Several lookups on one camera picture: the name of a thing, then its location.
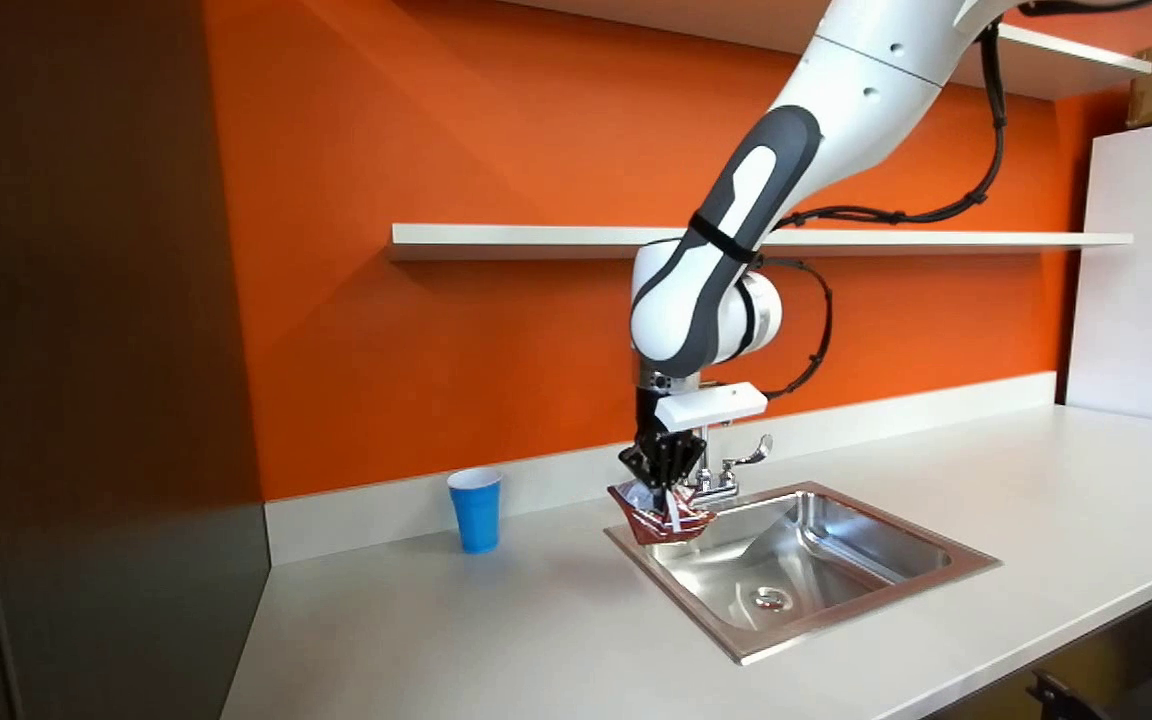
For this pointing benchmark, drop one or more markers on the white wall shelf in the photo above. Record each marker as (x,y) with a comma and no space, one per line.
(617,242)

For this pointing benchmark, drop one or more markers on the dark grey cabinet panel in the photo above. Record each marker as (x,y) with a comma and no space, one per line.
(131,505)

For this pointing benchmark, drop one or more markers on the red snack packet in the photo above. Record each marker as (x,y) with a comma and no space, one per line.
(648,524)

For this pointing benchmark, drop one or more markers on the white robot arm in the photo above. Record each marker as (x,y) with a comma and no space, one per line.
(697,297)

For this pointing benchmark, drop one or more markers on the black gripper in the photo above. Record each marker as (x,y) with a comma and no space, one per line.
(657,456)

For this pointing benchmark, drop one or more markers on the blue plastic cup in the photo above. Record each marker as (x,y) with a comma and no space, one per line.
(478,511)

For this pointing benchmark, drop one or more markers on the chrome faucet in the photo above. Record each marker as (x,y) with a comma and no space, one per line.
(717,480)

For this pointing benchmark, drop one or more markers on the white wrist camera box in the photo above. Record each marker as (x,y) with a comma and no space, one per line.
(711,404)

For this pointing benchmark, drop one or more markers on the white upper shelf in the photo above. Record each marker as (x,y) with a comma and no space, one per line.
(1050,65)

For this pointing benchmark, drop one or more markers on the stainless steel sink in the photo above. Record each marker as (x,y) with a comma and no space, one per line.
(794,563)

